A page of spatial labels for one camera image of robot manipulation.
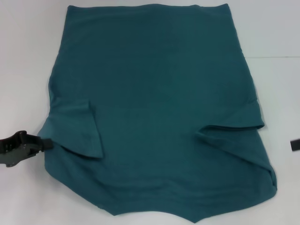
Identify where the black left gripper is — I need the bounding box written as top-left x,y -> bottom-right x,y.
0,130 -> 54,168

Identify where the teal blue t-shirt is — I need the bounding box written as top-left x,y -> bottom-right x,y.
37,3 -> 278,222

